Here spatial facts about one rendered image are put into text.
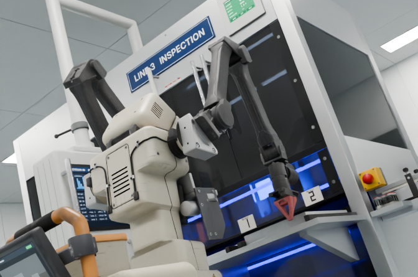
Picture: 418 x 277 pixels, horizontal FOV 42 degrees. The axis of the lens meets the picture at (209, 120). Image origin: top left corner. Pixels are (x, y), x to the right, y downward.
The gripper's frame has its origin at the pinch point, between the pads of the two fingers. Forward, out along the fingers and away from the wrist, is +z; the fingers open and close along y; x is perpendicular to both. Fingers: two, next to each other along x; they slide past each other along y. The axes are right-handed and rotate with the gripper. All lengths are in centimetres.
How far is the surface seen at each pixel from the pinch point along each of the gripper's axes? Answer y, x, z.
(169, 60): 20, 55, -108
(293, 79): 28, -3, -65
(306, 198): 35.8, 9.7, -17.1
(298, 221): 0.9, -2.3, 1.9
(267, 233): 0.9, 10.7, 1.7
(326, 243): 17.4, -2.1, 7.8
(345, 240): 33.2, -2.1, 5.0
